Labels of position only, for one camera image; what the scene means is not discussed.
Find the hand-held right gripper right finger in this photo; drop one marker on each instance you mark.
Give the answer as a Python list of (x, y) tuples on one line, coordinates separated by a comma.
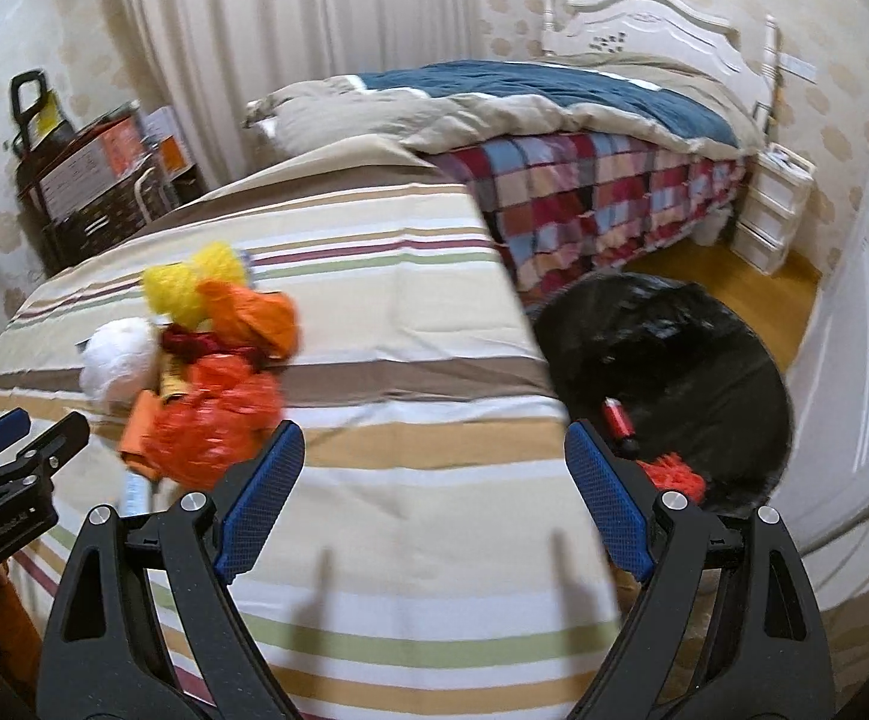
[(605, 499)]

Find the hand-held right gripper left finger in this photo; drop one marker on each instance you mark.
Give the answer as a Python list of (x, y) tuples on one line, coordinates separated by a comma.
[(262, 496)]

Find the red-orange bag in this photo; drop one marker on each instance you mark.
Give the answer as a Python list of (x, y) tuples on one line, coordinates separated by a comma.
[(213, 424)]

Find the white and blue wrapper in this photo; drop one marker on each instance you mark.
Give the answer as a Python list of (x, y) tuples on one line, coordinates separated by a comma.
[(138, 495)]

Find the trash bin with black liner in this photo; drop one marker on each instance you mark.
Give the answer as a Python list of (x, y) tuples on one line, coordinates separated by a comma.
[(674, 360)]

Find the dark red ribbon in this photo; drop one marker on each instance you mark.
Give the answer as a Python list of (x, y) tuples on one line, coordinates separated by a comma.
[(194, 345)]

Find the orange foam net bundle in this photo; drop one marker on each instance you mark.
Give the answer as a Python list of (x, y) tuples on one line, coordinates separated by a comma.
[(674, 476)]

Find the small red cylinder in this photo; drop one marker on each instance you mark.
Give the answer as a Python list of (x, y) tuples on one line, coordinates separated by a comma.
[(620, 424)]

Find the small orange box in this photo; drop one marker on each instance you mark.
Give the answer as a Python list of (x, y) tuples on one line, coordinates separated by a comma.
[(138, 431)]

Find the yellow yarn ball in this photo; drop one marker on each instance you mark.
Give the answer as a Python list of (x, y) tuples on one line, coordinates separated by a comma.
[(179, 289)]

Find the striped cloth covered table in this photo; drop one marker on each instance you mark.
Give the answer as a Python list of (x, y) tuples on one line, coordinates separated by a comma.
[(404, 330)]

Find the white panelled door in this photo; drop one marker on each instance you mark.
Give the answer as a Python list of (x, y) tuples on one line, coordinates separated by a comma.
[(854, 360)]

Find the small white bin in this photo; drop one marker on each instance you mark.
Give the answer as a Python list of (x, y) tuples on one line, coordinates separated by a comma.
[(713, 229)]

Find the white plastic drawer unit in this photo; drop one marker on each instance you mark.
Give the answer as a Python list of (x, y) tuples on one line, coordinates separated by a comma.
[(768, 202)]

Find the bed with patchwork quilt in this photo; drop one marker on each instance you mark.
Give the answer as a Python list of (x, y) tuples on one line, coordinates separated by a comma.
[(494, 97)]

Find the white curtain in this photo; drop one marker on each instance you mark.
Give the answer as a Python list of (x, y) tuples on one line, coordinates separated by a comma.
[(292, 45)]

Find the white bed headboard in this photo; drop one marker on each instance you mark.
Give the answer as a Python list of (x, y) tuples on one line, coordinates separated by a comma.
[(652, 22)]

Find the wall socket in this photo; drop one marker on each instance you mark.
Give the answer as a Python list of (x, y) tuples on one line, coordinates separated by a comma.
[(798, 66)]

